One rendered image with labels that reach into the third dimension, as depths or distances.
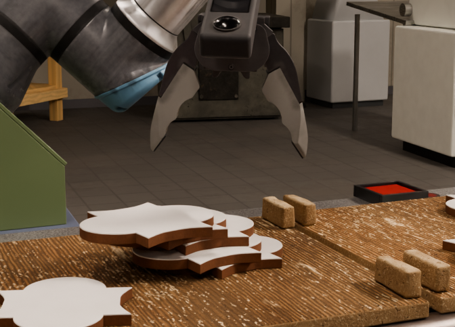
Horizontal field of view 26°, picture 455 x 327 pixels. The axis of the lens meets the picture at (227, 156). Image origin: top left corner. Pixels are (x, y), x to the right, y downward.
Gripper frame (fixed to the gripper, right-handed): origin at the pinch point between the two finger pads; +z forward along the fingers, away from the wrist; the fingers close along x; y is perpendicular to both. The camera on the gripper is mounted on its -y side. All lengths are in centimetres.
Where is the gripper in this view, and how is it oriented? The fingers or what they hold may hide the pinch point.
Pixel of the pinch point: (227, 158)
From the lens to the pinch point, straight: 97.1
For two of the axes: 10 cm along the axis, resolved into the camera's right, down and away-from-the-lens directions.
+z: -0.4, 9.8, 1.8
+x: -10.0, -0.5, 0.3
